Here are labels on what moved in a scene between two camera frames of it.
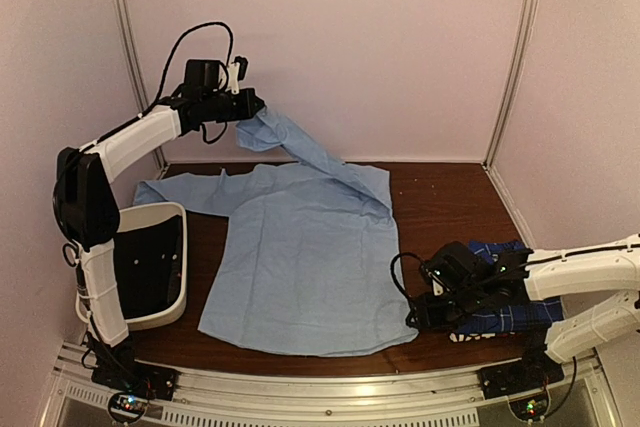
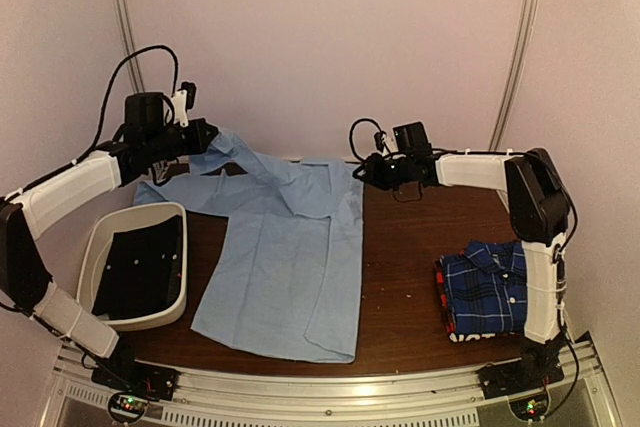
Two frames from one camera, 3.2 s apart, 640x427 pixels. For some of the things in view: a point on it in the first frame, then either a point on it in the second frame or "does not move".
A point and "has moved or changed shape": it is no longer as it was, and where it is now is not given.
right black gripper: x=428 y=317 -> x=373 y=175
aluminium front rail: x=327 y=397 does not move
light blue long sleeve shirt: x=308 y=262 has moved or changed shape
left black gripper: x=246 y=111 -> x=199 y=144
